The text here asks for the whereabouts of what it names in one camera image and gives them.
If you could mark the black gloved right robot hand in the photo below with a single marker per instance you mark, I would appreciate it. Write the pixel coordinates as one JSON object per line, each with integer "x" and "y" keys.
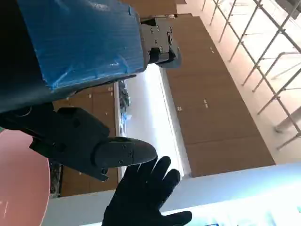
{"x": 138, "y": 195}

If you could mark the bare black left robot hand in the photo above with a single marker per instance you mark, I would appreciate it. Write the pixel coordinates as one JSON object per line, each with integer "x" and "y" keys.
{"x": 82, "y": 40}

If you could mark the pink bowl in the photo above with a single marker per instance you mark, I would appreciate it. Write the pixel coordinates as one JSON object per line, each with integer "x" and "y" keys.
{"x": 18, "y": 188}

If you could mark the brown wooden cabinet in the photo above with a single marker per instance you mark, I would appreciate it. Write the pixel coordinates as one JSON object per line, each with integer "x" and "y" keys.
{"x": 211, "y": 117}

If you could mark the white metal railing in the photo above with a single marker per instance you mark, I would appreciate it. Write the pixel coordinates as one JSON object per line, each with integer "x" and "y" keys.
{"x": 258, "y": 68}

